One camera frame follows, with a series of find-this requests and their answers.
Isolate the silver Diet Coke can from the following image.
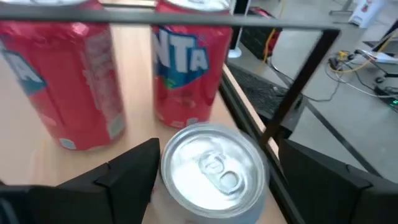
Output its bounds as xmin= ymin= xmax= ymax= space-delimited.
xmin=149 ymin=123 xmax=271 ymax=224

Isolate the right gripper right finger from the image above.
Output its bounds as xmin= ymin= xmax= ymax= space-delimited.
xmin=278 ymin=138 xmax=398 ymax=224

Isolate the black-framed wooden shelf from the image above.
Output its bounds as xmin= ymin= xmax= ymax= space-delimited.
xmin=0 ymin=0 xmax=341 ymax=224

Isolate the white box with red print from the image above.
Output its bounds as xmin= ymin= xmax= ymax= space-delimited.
xmin=348 ymin=0 xmax=389 ymax=29

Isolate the red black toolbox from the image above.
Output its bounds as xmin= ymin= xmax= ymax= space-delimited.
xmin=239 ymin=6 xmax=283 ymax=60

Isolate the red Fanta can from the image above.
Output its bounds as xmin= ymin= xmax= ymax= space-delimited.
xmin=150 ymin=0 xmax=234 ymax=129
xmin=0 ymin=0 xmax=127 ymax=152

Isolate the black table frame rail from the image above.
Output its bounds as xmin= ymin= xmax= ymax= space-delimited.
xmin=218 ymin=67 xmax=308 ymax=224

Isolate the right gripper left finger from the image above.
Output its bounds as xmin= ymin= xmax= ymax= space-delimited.
xmin=29 ymin=138 xmax=161 ymax=224

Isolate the white-based pole stand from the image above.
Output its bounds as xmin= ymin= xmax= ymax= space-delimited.
xmin=228 ymin=0 xmax=251 ymax=59

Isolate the yellow floor cable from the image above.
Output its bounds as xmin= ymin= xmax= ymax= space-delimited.
xmin=256 ymin=27 xmax=277 ymax=74

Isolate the black computer with green light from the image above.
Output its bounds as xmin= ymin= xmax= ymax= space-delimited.
xmin=373 ymin=84 xmax=398 ymax=113

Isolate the white power strip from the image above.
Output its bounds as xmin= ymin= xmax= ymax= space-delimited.
xmin=356 ymin=49 xmax=398 ymax=65

